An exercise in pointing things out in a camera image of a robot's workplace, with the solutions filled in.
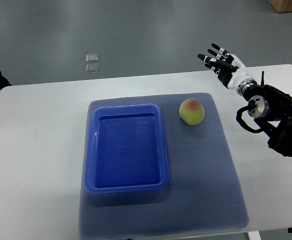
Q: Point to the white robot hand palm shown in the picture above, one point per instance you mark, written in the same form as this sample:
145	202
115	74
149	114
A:
239	80

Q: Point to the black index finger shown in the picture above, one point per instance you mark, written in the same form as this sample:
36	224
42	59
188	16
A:
215	68

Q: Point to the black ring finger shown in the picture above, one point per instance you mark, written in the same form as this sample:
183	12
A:
219	54

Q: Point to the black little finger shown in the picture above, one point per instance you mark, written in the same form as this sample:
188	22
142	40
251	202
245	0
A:
221	50

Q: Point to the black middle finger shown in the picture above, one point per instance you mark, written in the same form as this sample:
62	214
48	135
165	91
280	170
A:
206	59

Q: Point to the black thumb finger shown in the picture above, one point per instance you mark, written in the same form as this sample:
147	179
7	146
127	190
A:
222	65

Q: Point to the yellow-green red peach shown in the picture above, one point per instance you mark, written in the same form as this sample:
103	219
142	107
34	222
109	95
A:
191	111

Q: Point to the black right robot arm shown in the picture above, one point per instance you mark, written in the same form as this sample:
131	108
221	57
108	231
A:
268	109

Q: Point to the upper metal floor plate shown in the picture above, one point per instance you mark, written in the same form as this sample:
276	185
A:
92	57

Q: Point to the brown cardboard box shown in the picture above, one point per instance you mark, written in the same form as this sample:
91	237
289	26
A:
281	6

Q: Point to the grey-blue textured mat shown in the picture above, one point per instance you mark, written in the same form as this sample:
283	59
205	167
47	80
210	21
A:
203	193

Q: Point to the blue plastic tray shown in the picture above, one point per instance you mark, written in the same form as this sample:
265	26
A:
126	150

